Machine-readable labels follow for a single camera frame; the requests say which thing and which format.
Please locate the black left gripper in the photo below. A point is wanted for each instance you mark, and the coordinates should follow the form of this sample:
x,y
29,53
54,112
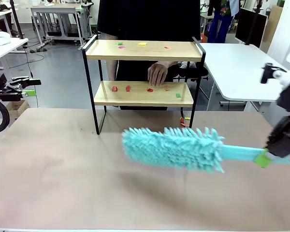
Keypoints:
x,y
7,93

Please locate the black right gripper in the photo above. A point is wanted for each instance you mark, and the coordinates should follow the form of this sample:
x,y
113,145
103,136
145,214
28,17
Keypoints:
x,y
284,130

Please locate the teal microfiber duster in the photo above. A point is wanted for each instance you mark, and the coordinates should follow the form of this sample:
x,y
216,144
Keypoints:
x,y
171,149

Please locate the person's right forearm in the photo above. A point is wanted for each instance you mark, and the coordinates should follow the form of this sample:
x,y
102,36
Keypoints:
x,y
111,70

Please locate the person's left forearm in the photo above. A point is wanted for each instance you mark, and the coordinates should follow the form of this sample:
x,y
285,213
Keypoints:
x,y
171,63

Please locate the person's right hand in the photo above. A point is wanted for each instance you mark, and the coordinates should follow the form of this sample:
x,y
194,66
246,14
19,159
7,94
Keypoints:
x,y
114,107

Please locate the person's left hand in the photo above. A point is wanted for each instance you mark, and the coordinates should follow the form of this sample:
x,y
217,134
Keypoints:
x,y
157,73

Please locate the open cardboard box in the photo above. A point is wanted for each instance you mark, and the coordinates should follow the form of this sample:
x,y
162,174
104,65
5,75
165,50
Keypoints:
x,y
17,107

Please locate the floor power strip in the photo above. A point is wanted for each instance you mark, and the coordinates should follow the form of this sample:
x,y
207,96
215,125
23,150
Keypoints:
x,y
38,50

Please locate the small white desk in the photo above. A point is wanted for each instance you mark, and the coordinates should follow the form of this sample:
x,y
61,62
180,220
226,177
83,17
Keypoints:
x,y
4,49

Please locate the black stand pole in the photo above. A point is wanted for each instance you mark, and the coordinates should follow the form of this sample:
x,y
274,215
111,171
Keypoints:
x,y
16,19

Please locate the white lab bench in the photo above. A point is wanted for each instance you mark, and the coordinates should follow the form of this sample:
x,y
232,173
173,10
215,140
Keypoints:
x,y
0,17

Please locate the grey metal work table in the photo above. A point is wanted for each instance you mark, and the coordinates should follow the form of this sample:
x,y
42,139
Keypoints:
x,y
60,17

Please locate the large white desk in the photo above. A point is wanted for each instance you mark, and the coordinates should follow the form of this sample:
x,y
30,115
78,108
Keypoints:
x,y
236,72

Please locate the black office chair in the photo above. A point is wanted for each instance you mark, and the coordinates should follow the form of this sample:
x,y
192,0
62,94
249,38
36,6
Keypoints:
x,y
197,73

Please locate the white crumpled cloth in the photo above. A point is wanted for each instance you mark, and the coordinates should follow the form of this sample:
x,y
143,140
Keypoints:
x,y
188,65

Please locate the brown cardboard panel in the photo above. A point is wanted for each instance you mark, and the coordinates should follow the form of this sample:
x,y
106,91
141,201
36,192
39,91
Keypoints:
x,y
274,26

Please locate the person torso in black shirt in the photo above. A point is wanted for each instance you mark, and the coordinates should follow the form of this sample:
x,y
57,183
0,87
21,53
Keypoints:
x,y
147,19

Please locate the person in blue trousers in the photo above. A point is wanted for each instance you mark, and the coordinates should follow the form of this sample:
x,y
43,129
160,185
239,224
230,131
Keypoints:
x,y
218,26

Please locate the two-tier wooden black-frame shelf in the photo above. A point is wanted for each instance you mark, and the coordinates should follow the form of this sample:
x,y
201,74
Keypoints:
x,y
140,53

